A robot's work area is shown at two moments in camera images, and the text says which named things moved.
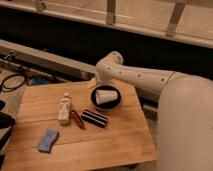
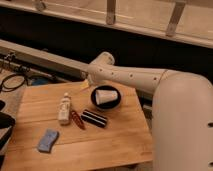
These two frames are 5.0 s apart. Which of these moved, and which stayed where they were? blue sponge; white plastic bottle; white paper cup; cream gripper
Moved: cream gripper
Stayed: white paper cup; white plastic bottle; blue sponge
